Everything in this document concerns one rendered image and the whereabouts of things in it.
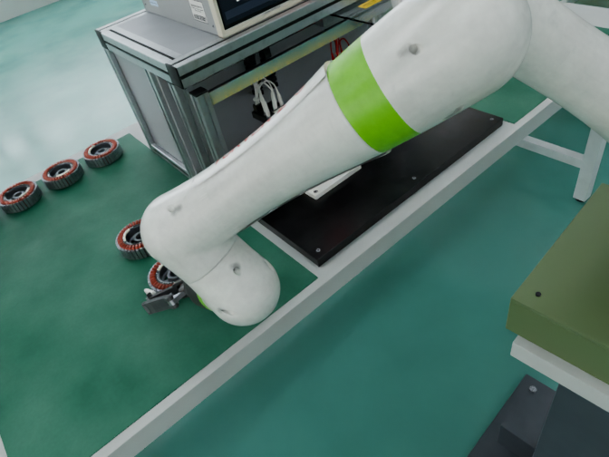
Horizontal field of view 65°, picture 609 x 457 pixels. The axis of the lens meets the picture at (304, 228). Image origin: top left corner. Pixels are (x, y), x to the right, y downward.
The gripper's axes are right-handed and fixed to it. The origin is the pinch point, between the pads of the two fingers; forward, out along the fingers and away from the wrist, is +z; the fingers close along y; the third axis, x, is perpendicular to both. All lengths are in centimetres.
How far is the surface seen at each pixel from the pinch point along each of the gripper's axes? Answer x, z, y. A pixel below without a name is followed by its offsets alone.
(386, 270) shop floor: 62, 47, -77
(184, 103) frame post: -29.1, 4.1, -24.8
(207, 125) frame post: -22.6, -3.5, -23.2
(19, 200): -32, 52, 12
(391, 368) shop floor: 76, 23, -44
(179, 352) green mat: 9.2, -12.1, 10.2
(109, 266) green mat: -7.5, 16.9, 7.6
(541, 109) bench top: 18, -27, -96
